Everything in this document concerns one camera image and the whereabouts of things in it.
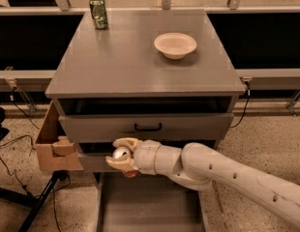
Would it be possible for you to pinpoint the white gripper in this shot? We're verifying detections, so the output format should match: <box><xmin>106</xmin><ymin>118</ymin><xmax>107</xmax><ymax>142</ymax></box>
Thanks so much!
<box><xmin>105</xmin><ymin>137</ymin><xmax>162</xmax><ymax>175</ymax></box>

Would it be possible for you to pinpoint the red coke can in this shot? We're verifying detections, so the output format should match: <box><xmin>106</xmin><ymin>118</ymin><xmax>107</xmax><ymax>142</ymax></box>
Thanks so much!
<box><xmin>112</xmin><ymin>147</ymin><xmax>138</xmax><ymax>178</ymax></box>

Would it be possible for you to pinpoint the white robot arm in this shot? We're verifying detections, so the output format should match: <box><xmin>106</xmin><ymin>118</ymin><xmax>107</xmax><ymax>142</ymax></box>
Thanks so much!
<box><xmin>105</xmin><ymin>138</ymin><xmax>300</xmax><ymax>229</ymax></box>

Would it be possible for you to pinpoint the grey middle drawer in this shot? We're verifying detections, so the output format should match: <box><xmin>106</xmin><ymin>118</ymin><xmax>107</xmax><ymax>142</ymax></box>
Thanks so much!
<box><xmin>77</xmin><ymin>140</ymin><xmax>219</xmax><ymax>173</ymax></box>

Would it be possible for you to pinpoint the grey drawer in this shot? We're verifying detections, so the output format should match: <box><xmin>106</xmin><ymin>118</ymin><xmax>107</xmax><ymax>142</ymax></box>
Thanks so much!
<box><xmin>77</xmin><ymin>140</ymin><xmax>219</xmax><ymax>173</ymax></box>
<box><xmin>59</xmin><ymin>113</ymin><xmax>233</xmax><ymax>143</ymax></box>
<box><xmin>96</xmin><ymin>172</ymin><xmax>206</xmax><ymax>232</ymax></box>

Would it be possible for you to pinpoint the grey bottom drawer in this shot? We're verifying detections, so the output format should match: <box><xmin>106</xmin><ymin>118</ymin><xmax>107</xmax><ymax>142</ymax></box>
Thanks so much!
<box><xmin>96</xmin><ymin>172</ymin><xmax>206</xmax><ymax>232</ymax></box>

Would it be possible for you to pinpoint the grey top drawer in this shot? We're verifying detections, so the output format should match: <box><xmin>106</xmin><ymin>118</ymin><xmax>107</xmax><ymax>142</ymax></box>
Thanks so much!
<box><xmin>59</xmin><ymin>113</ymin><xmax>233</xmax><ymax>143</ymax></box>

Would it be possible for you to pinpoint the grey drawer cabinet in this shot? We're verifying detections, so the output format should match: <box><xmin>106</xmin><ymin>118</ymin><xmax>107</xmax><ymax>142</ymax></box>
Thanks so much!
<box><xmin>45</xmin><ymin>9</ymin><xmax>248</xmax><ymax>232</ymax></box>

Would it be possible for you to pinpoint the green soda can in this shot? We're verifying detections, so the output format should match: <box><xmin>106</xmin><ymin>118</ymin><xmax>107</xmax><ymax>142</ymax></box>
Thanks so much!
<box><xmin>89</xmin><ymin>0</ymin><xmax>108</xmax><ymax>30</ymax></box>

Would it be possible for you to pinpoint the wooden side box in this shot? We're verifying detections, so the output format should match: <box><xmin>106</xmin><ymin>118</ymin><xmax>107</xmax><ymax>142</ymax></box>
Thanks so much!
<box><xmin>35</xmin><ymin>102</ymin><xmax>82</xmax><ymax>171</ymax></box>

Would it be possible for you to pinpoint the black tripod stand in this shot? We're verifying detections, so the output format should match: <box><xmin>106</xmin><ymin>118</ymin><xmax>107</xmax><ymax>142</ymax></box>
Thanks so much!
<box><xmin>0</xmin><ymin>170</ymin><xmax>70</xmax><ymax>232</ymax></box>

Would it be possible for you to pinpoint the white bowl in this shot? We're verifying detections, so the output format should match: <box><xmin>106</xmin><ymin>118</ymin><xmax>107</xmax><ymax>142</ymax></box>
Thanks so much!
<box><xmin>154</xmin><ymin>33</ymin><xmax>197</xmax><ymax>60</ymax></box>

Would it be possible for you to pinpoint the grey metal railing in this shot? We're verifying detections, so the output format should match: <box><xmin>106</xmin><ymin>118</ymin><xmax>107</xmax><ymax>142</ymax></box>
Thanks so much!
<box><xmin>0</xmin><ymin>0</ymin><xmax>300</xmax><ymax>101</ymax></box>

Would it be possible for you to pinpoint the black cable on left floor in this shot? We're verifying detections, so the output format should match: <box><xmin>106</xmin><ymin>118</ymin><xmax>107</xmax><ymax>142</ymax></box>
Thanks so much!
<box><xmin>0</xmin><ymin>87</ymin><xmax>42</xmax><ymax>195</ymax></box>

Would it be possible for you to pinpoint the black cable at cabinet right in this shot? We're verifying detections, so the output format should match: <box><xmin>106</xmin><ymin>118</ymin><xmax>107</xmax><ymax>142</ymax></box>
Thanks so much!
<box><xmin>229</xmin><ymin>79</ymin><xmax>252</xmax><ymax>130</ymax></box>

